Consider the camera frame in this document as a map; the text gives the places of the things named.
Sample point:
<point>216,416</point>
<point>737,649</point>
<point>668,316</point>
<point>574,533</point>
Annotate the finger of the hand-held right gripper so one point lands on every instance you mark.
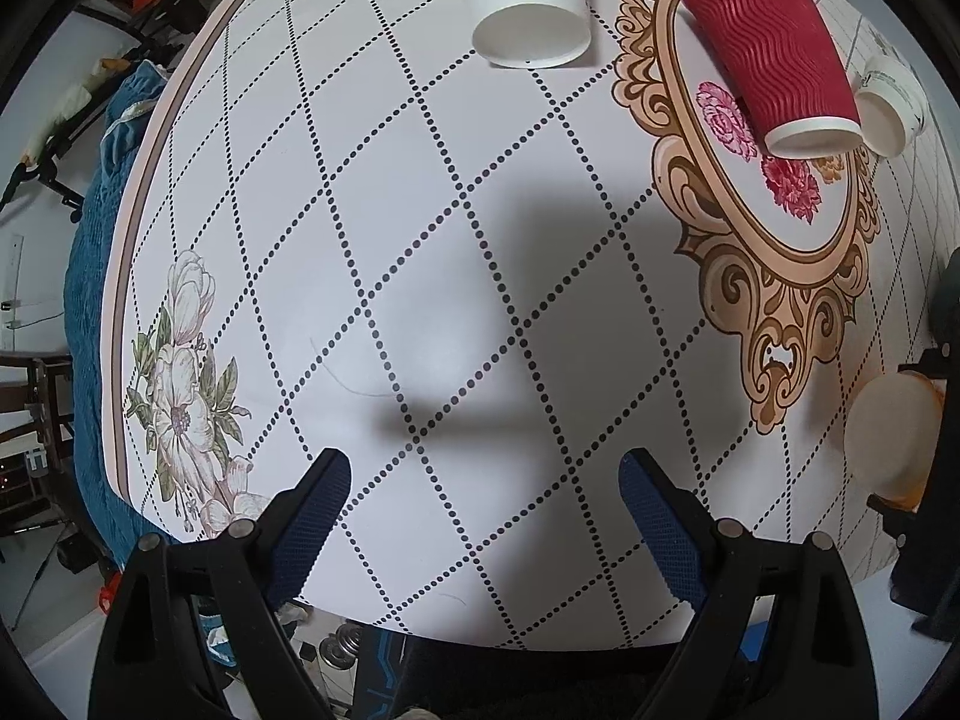
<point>934,367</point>
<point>892,510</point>

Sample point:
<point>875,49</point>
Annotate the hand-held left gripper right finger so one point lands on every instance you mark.
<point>660,525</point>

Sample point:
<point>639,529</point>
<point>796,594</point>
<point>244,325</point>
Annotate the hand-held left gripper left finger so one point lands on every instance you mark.
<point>311,525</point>

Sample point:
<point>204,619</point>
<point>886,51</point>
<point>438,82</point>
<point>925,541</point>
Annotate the red ribbed paper cup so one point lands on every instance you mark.
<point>765,45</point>

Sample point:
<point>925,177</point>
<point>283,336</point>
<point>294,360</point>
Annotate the small white paper cup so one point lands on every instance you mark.
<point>892,101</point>

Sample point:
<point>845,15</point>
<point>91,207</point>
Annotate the white bamboo print paper cup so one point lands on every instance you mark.
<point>529,7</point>

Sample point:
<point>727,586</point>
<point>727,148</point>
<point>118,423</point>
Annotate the metal dumbbell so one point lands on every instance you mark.
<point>339,649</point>

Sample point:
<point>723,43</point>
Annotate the dark wooden furniture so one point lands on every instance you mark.
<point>37,427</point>

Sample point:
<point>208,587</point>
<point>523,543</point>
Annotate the blue textured blanket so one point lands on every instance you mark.
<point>90,300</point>

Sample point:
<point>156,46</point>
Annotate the white floral printed tablecloth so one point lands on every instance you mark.
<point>450,240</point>

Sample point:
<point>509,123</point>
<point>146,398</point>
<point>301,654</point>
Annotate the black stand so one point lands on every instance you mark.
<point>45,180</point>

